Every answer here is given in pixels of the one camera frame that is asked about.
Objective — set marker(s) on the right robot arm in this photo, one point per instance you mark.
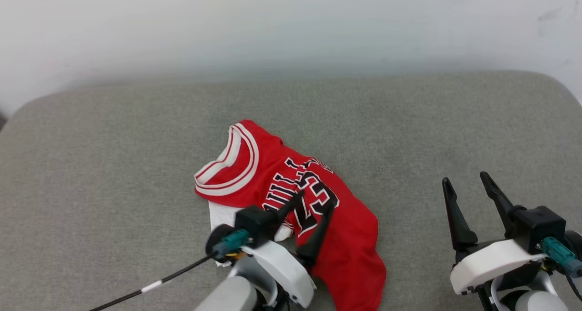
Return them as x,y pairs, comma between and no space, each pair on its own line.
539,302

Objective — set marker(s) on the right wrist camera teal plug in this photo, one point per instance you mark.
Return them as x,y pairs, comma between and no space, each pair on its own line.
539,227

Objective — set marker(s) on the red basketball jersey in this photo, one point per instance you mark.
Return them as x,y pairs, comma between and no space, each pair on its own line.
350,238

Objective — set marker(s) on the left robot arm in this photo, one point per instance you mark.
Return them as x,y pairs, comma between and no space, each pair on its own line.
227,297

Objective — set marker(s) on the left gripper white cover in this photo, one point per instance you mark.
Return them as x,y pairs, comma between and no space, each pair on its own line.
286,268

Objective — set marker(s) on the left wrist camera teal plug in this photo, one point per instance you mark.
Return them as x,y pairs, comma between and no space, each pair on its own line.
254,220

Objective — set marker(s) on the grey fabric sofa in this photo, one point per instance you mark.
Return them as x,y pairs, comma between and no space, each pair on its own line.
113,188

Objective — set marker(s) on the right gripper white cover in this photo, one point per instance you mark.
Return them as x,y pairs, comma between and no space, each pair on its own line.
493,261

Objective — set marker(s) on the wrist camera teal plug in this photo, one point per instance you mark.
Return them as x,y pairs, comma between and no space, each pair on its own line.
539,227
254,220

